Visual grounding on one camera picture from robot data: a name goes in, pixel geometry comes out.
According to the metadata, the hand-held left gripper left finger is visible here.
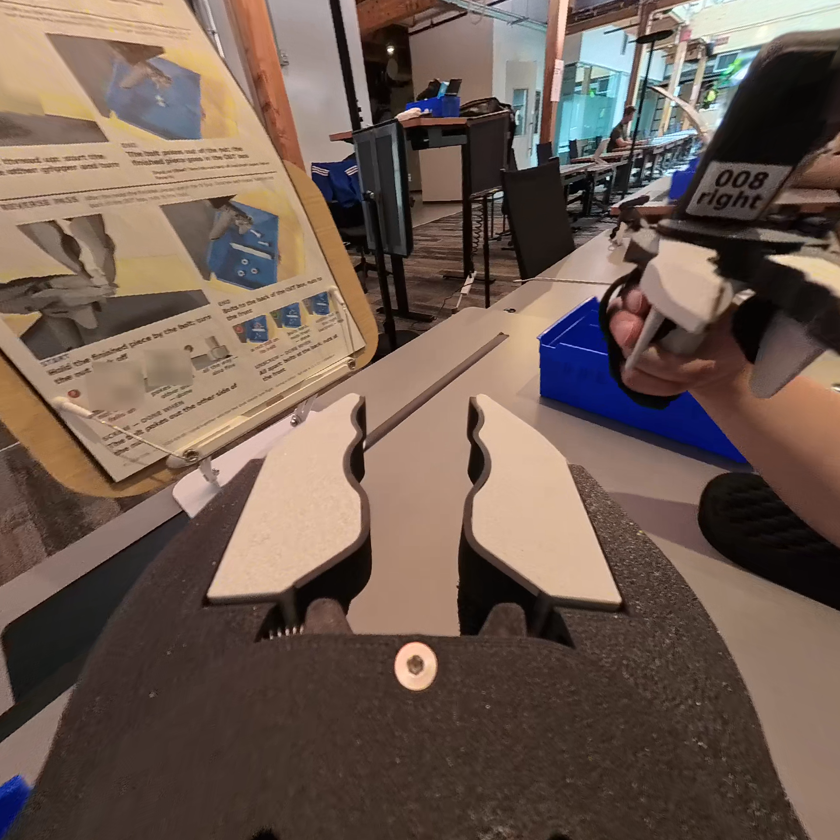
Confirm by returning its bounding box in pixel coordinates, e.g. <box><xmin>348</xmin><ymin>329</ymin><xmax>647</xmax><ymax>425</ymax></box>
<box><xmin>206</xmin><ymin>392</ymin><xmax>374</xmax><ymax>606</ymax></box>

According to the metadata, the printed instruction sheet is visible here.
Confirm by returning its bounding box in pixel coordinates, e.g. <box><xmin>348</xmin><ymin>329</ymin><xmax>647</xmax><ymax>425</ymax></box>
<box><xmin>0</xmin><ymin>0</ymin><xmax>365</xmax><ymax>483</ymax></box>

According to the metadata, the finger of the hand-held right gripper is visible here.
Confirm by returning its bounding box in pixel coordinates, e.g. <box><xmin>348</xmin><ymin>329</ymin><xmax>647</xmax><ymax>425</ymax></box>
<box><xmin>638</xmin><ymin>251</ymin><xmax>741</xmax><ymax>333</ymax></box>
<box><xmin>743</xmin><ymin>251</ymin><xmax>840</xmax><ymax>357</ymax></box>

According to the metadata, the wooden top office desk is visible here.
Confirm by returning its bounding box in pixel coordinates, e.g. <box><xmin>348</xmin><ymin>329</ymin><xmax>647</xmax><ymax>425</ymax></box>
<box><xmin>330</xmin><ymin>115</ymin><xmax>513</xmax><ymax>204</ymax></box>

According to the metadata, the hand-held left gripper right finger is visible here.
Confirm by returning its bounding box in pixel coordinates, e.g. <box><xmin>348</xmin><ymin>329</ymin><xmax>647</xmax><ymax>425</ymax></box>
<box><xmin>461</xmin><ymin>394</ymin><xmax>623</xmax><ymax>611</ymax></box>

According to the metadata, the wooden backboard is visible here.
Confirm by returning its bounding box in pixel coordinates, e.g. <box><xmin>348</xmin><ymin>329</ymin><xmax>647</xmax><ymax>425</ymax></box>
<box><xmin>0</xmin><ymin>157</ymin><xmax>380</xmax><ymax>500</ymax></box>

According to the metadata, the person's right hand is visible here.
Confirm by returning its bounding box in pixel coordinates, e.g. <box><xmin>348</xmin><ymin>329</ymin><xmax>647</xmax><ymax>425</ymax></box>
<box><xmin>607</xmin><ymin>287</ymin><xmax>756</xmax><ymax>398</ymax></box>

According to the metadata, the blue striped jacket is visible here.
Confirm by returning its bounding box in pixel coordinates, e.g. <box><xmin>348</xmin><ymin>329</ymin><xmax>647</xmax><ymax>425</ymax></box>
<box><xmin>310</xmin><ymin>161</ymin><xmax>365</xmax><ymax>231</ymax></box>

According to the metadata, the dark framed panel on stand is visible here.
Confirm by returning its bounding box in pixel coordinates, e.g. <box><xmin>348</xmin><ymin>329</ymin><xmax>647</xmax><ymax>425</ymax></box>
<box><xmin>352</xmin><ymin>120</ymin><xmax>437</xmax><ymax>352</ymax></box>

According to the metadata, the person's right forearm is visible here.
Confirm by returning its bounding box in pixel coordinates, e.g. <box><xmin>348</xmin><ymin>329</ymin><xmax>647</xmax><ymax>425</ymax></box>
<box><xmin>689</xmin><ymin>377</ymin><xmax>840</xmax><ymax>549</ymax></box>

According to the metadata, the black panel stand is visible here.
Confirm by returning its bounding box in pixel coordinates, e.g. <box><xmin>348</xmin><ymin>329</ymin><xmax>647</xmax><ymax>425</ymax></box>
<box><xmin>500</xmin><ymin>157</ymin><xmax>577</xmax><ymax>280</ymax></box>
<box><xmin>462</xmin><ymin>112</ymin><xmax>516</xmax><ymax>309</ymax></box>

